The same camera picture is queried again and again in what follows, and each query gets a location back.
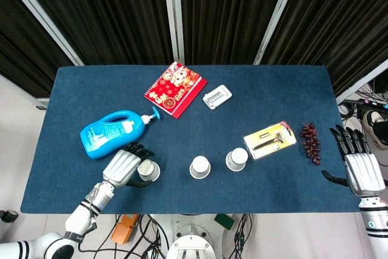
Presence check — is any silver black robot right hand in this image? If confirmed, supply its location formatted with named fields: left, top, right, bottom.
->
left=321, top=124, right=386, bottom=197

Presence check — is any blue pump detergent bottle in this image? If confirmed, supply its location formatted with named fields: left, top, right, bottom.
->
left=79, top=106, right=162, bottom=160

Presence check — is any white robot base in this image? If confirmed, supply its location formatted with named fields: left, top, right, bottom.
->
left=166, top=213, right=227, bottom=259

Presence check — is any yellow razor blister pack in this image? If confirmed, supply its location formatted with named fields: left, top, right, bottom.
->
left=243, top=121, right=297, bottom=160

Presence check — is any dark red grape bunch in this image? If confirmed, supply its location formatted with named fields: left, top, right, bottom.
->
left=299, top=122, right=323, bottom=166

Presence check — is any white paper cup blue stripe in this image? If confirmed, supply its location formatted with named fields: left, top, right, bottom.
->
left=189, top=155, right=212, bottom=179
left=136, top=160, right=161, bottom=183
left=225, top=147, right=249, bottom=172

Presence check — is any white frame post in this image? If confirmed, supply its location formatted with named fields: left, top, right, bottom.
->
left=253, top=0, right=304, bottom=66
left=0, top=0, right=85, bottom=66
left=161, top=0, right=186, bottom=66
left=335, top=58, right=388, bottom=106

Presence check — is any blue table cloth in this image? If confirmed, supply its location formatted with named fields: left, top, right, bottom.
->
left=20, top=64, right=361, bottom=214

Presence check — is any orange box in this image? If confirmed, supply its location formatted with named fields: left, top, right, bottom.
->
left=110, top=214, right=139, bottom=243

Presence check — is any white black shoe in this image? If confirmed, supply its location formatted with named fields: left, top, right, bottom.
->
left=363, top=110, right=388, bottom=150

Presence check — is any red spiral notebook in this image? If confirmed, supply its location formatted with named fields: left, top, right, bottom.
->
left=144, top=61, right=209, bottom=119

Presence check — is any green block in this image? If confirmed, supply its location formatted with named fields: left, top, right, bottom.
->
left=214, top=214, right=236, bottom=231

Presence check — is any black curtain panel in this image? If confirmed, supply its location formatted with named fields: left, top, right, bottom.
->
left=12, top=0, right=174, bottom=66
left=263, top=0, right=388, bottom=98
left=0, top=0, right=75, bottom=99
left=178, top=0, right=290, bottom=66

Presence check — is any silver black robot left hand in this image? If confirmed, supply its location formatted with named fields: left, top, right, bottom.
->
left=102, top=142, right=155, bottom=189

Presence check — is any black cable bundle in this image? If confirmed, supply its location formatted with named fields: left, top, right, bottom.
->
left=226, top=213, right=259, bottom=259
left=338, top=82, right=388, bottom=128
left=78, top=213, right=168, bottom=259

